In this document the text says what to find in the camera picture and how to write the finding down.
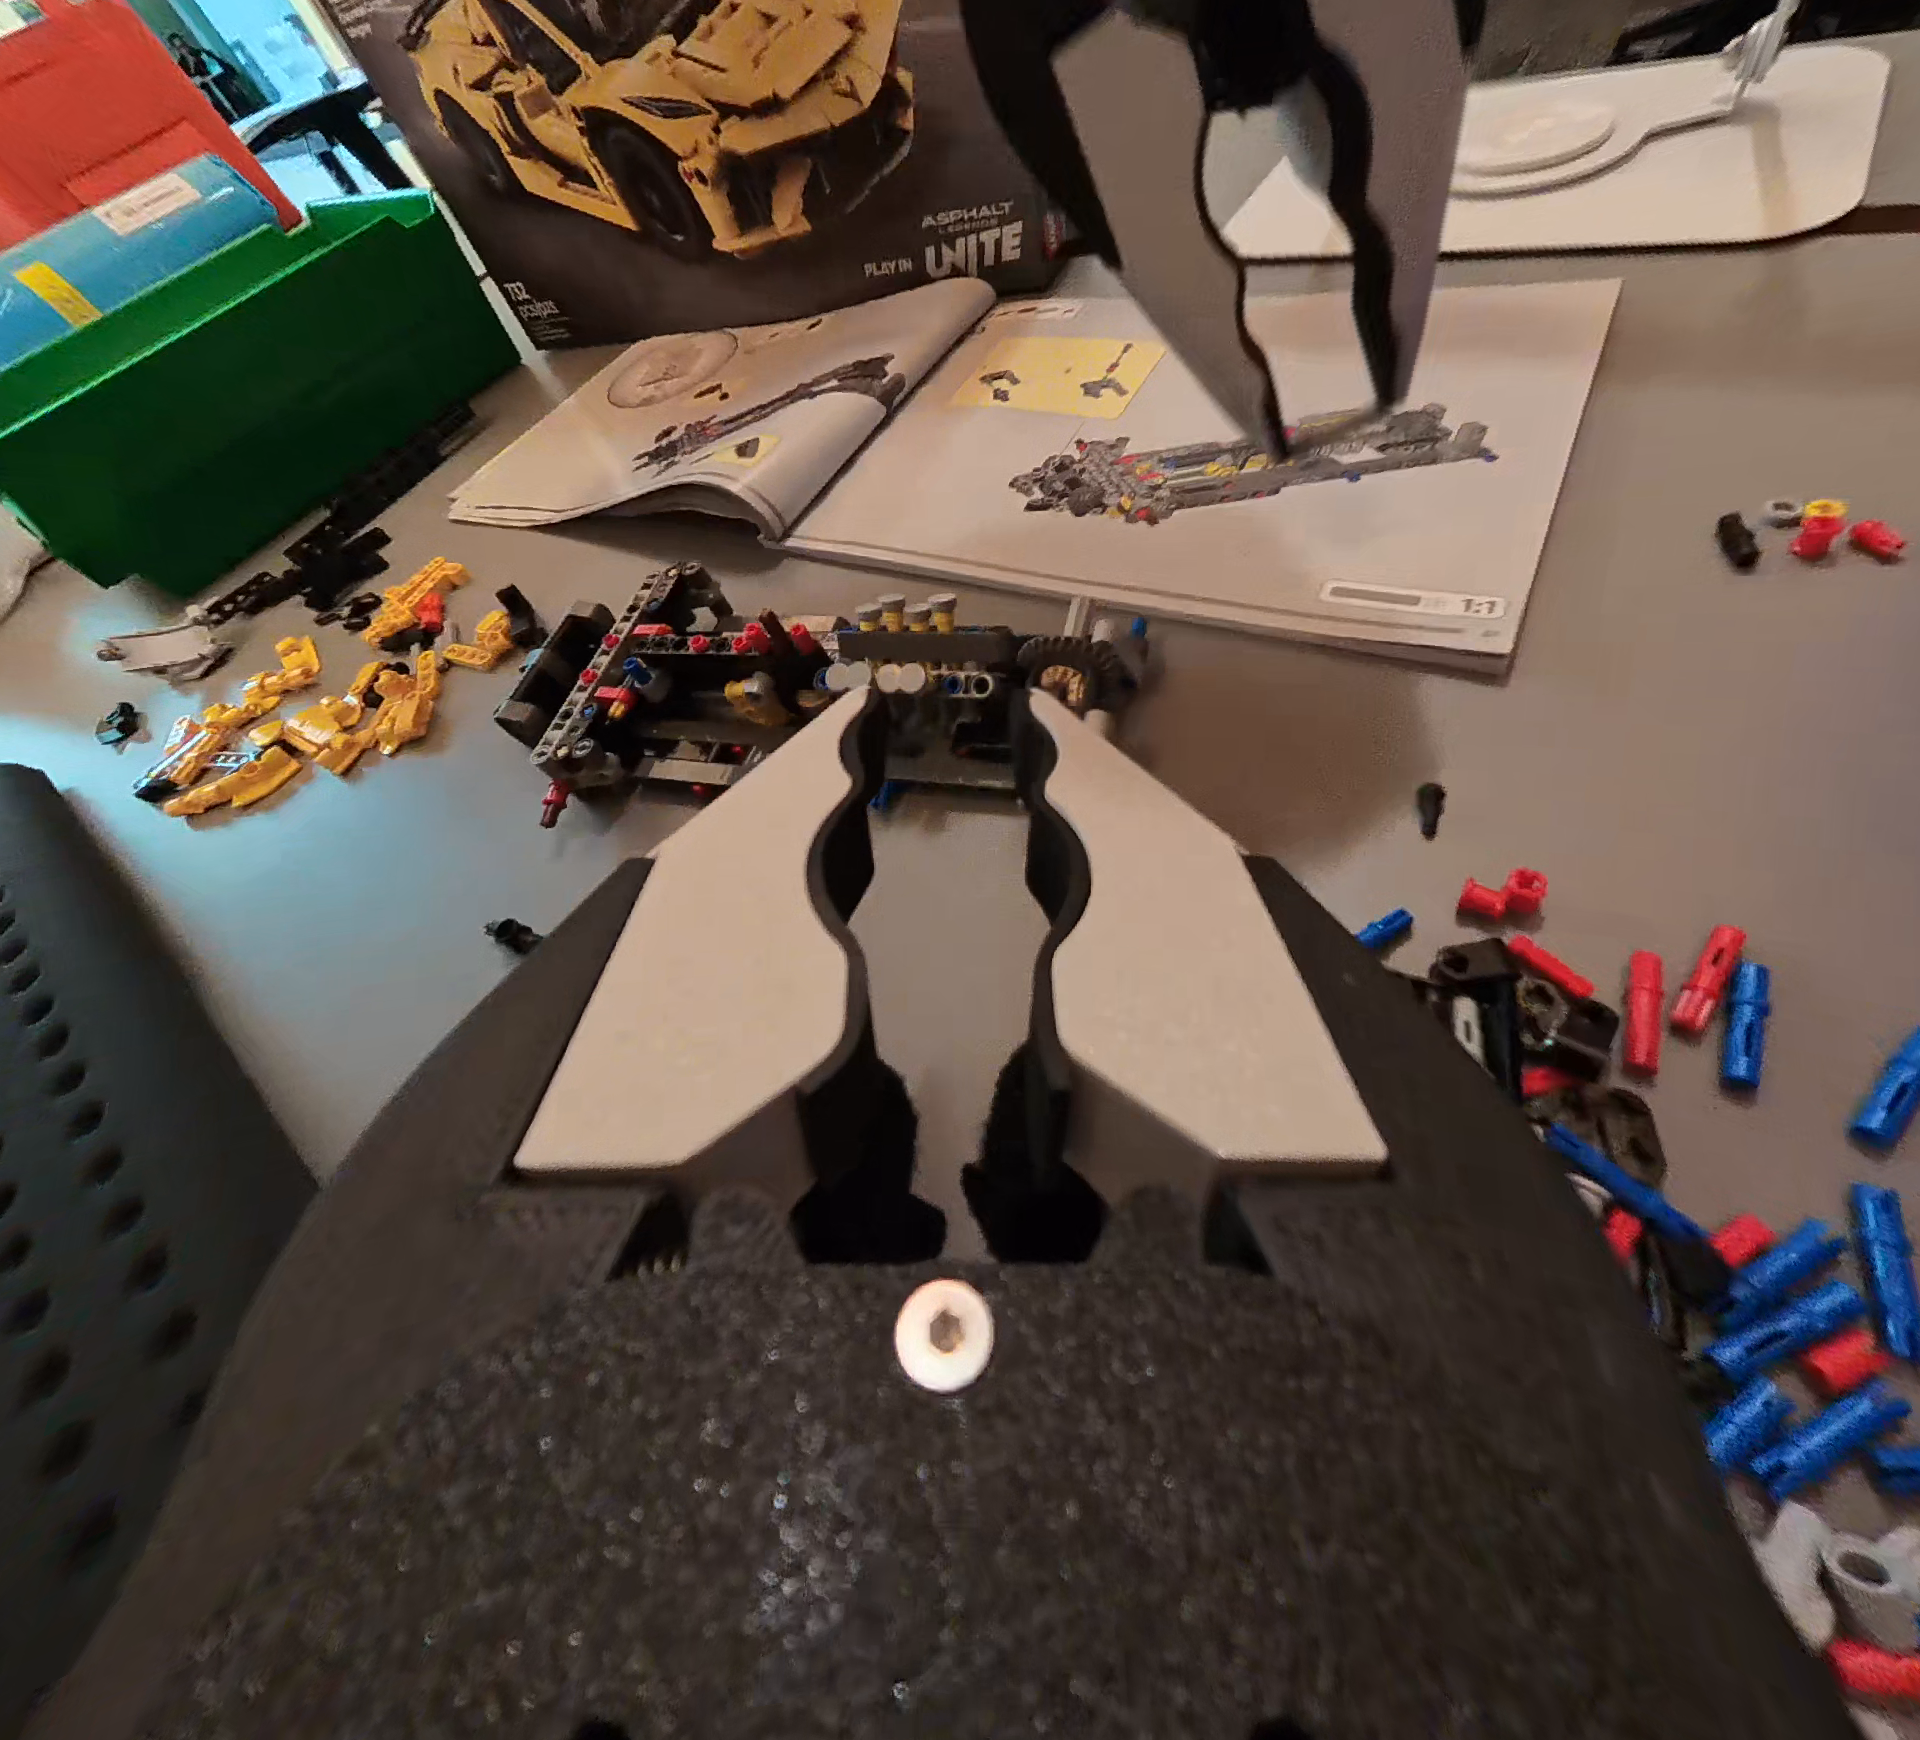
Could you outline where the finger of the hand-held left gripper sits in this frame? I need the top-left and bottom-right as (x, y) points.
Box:
(1051, 0), (1293, 460)
(1303, 0), (1468, 416)

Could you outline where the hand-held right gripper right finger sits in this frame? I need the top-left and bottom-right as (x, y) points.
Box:
(965, 689), (1393, 1228)

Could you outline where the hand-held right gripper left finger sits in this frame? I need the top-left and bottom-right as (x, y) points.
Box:
(513, 687), (945, 1228)

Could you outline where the grey lego car chassis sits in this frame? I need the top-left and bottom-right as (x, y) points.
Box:
(496, 562), (1156, 830)

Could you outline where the pile of small lego pieces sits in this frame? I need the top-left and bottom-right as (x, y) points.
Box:
(1355, 867), (1920, 1711)

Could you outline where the lego instruction booklet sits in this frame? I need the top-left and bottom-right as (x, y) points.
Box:
(447, 277), (1625, 681)

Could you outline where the pile of yellow lego pieces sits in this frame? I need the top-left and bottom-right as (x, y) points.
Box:
(132, 555), (520, 821)

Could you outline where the lego set box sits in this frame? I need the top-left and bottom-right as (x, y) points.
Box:
(211, 0), (1113, 356)

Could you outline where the black lego beam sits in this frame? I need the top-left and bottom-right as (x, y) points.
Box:
(193, 398), (486, 643)

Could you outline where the light grey lego panel piece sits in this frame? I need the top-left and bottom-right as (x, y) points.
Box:
(96, 609), (236, 689)

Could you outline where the white document stand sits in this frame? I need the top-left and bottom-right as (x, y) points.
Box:
(1223, 0), (1896, 261)

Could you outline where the black dotted pad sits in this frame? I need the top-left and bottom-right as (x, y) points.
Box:
(0, 766), (316, 1729)

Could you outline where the green plastic bin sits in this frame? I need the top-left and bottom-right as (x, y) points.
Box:
(0, 192), (523, 594)

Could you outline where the light blue roll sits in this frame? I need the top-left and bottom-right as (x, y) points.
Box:
(0, 153), (287, 370)

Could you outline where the orange bag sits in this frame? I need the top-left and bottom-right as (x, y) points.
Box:
(0, 0), (302, 258)

